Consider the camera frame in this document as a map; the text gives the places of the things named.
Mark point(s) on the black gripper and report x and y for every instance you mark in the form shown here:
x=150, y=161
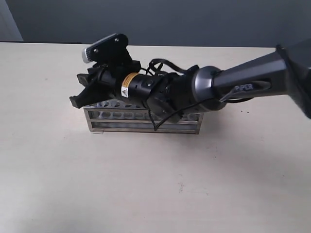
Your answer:
x=102, y=83

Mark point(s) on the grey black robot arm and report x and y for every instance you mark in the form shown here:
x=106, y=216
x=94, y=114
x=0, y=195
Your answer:
x=170, y=92

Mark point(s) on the stainless steel test tube rack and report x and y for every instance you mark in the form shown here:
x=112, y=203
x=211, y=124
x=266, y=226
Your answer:
x=117, y=116

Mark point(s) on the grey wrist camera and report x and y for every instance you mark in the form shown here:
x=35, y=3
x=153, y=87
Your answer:
x=110, y=49

